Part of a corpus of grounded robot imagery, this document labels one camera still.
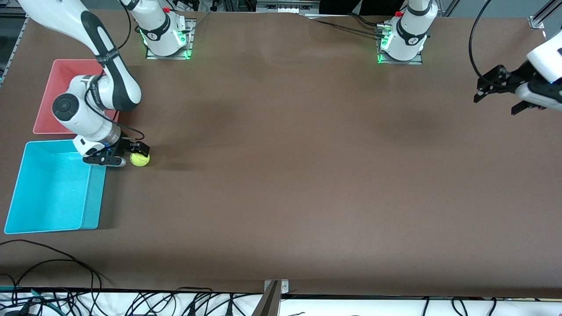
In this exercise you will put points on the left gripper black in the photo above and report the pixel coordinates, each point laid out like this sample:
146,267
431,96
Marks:
514,80

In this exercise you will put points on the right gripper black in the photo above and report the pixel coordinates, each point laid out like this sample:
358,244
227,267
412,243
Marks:
127,147

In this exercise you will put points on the yellow tennis ball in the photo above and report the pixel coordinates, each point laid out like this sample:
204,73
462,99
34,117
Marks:
140,160

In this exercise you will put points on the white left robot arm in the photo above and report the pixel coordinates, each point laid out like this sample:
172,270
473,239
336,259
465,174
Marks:
410,35

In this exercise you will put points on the pink plastic bin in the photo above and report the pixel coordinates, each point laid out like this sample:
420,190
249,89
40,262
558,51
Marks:
48,105

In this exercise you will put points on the blue plastic bin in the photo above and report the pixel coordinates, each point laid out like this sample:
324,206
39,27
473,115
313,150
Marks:
48,193

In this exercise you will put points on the dark clothed person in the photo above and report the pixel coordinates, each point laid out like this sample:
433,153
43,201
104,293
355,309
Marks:
351,5

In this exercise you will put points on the metal corner bracket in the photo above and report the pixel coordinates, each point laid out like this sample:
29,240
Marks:
536,23

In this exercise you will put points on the aluminium frame profile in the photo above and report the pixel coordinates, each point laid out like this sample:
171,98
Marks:
549,8

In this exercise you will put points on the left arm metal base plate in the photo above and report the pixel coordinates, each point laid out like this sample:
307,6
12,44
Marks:
401,62

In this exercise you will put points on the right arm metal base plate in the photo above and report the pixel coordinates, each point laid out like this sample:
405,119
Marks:
190,48

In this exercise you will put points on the small metal bracket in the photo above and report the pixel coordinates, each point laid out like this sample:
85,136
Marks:
284,287

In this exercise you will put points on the aluminium profile post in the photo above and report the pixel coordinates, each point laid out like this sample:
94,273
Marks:
268,303

